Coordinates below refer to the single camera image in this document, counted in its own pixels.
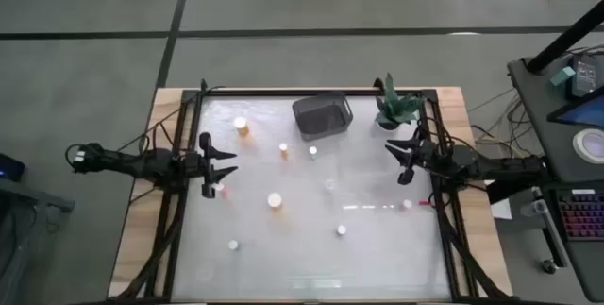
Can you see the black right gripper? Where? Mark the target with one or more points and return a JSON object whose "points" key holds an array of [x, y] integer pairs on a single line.
{"points": [[420, 154]]}

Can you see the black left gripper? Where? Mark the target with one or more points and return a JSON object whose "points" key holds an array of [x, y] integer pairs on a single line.
{"points": [[206, 173]]}

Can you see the pink medicine bottle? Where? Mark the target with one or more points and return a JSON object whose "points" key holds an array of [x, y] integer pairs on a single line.
{"points": [[221, 191]]}

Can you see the large orange white-capped bottle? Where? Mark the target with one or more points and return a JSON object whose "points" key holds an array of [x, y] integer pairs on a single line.
{"points": [[274, 200], [241, 125]]}

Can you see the red-pill medicine bottle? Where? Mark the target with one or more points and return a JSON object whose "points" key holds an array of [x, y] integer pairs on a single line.
{"points": [[410, 204]]}

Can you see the small orange yellow-pill bottle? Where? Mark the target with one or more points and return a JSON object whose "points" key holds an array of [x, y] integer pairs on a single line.
{"points": [[283, 150]]}

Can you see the small white-capped medicine bottle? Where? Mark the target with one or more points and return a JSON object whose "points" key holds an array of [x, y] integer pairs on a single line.
{"points": [[341, 230], [233, 244]]}

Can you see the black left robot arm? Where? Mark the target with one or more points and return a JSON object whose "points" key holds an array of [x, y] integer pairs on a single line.
{"points": [[141, 165]]}

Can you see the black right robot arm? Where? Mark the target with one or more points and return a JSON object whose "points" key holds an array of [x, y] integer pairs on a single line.
{"points": [[495, 168]]}

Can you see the clear plastic bin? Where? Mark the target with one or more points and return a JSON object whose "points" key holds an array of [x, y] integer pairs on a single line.
{"points": [[377, 177]]}

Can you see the grey plastic bin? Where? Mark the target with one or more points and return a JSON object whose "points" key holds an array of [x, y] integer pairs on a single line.
{"points": [[323, 118]]}

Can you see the white plant pot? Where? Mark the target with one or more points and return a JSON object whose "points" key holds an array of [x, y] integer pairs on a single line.
{"points": [[388, 126]]}

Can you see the green snake plant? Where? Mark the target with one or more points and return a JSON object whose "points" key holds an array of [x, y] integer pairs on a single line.
{"points": [[396, 104]]}

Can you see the white paper sheet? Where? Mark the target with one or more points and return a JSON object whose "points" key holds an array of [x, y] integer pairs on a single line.
{"points": [[501, 209]]}

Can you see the dark grey side desk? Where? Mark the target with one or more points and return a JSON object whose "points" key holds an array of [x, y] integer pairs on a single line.
{"points": [[533, 121]]}

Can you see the small teal box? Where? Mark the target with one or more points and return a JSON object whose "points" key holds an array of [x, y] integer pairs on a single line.
{"points": [[562, 76]]}

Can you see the blue-lit screen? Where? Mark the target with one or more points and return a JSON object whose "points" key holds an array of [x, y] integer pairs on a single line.
{"points": [[582, 113]]}

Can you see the black caster wheel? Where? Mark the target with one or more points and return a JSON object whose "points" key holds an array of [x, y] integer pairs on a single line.
{"points": [[548, 266]]}

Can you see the white tape roll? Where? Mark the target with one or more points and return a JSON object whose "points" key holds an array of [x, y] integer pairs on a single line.
{"points": [[590, 147]]}

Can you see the backlit black keyboard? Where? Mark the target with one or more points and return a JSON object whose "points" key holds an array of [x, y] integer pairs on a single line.
{"points": [[582, 215]]}

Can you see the black electronic device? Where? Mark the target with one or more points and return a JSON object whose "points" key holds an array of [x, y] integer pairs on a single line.
{"points": [[584, 76]]}

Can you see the black metal pole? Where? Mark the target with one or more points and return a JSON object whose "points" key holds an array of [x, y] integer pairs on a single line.
{"points": [[566, 38]]}

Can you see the grey cart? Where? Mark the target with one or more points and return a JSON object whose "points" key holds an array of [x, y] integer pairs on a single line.
{"points": [[28, 229]]}

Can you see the black device with blue light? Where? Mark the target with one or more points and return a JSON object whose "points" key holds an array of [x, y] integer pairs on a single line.
{"points": [[10, 168]]}

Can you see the black aluminium table frame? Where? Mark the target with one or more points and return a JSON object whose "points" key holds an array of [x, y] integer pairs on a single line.
{"points": [[307, 92]]}

